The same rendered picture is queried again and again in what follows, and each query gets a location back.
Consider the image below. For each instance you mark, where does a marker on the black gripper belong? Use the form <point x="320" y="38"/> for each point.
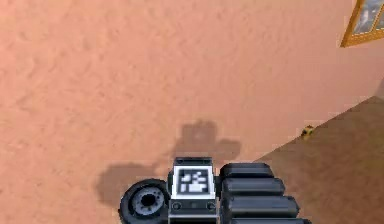
<point x="145" y="201"/>

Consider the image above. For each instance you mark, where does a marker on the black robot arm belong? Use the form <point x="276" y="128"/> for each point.
<point x="246" y="196"/>

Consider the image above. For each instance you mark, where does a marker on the small yellow black object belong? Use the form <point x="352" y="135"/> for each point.
<point x="307" y="131"/>

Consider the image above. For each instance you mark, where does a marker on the gold framed wall picture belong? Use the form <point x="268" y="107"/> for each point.
<point x="366" y="20"/>

